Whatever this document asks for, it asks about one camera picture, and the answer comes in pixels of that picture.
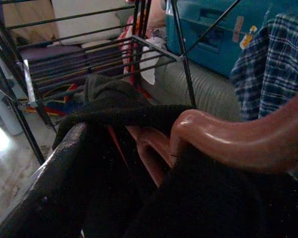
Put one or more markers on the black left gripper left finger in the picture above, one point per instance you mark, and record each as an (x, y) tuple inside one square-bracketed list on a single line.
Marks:
[(47, 188)]

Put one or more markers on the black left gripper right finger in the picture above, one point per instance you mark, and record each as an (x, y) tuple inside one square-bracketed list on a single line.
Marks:
[(226, 205)]

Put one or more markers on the black garment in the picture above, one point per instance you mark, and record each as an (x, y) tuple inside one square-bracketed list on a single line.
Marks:
[(129, 106)]

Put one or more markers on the blue plaid shirt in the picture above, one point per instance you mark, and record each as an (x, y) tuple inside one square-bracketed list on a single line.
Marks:
[(275, 74)]

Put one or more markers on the pale plastic child chair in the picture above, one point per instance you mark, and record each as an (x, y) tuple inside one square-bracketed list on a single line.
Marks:
[(5, 119)]

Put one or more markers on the red blue yellow cloth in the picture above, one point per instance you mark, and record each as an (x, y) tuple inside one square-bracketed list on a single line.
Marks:
[(62, 106)]

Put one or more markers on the grey green leather sofa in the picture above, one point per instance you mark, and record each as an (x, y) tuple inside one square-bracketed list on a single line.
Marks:
[(213, 89)]

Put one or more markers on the purple cushion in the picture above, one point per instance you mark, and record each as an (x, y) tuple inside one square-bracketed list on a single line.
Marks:
[(52, 53)]

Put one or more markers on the black metal drying rack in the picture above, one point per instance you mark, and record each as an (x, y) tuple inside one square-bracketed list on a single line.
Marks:
[(181, 58)]

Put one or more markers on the red white patterned cloth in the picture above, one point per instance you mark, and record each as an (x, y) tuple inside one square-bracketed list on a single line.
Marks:
[(126, 53)]

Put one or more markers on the white cushion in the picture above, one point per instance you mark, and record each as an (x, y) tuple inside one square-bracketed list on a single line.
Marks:
[(89, 23)]

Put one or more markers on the beige cushion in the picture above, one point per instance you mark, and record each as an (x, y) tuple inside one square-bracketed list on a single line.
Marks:
[(27, 15)]

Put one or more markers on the blue plastic storage box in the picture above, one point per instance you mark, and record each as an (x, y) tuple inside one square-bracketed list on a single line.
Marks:
[(201, 29)]

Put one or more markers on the pink blanket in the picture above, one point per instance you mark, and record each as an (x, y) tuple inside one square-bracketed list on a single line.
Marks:
[(157, 12)]

